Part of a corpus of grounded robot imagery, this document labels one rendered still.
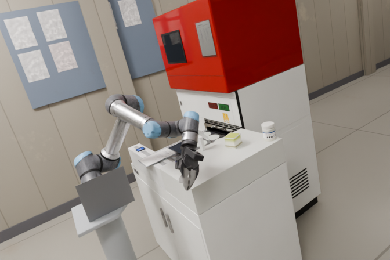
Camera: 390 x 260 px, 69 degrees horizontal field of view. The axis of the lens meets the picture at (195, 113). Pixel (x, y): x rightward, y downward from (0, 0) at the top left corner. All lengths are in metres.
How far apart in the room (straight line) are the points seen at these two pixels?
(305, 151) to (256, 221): 0.94
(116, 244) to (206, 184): 0.71
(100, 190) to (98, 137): 2.01
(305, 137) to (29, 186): 2.90
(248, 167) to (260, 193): 0.19
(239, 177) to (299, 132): 0.96
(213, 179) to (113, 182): 0.56
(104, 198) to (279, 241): 1.05
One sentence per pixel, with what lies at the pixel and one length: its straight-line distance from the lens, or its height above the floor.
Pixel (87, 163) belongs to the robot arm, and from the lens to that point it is 1.76.
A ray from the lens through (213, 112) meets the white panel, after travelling 2.13.
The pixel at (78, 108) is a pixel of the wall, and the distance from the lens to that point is 3.53.
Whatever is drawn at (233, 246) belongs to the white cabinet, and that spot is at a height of 0.54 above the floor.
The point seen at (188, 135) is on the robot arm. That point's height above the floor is 1.21.
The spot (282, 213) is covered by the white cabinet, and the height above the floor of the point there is 0.52.
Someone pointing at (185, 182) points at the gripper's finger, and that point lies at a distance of 1.21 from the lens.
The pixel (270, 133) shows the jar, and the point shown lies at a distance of 1.64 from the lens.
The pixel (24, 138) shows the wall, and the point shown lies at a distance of 3.56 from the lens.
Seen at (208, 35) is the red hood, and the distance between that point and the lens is 1.83.
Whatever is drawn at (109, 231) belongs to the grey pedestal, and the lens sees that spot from 1.79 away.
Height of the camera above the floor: 1.64
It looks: 16 degrees down
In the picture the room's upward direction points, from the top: 14 degrees counter-clockwise
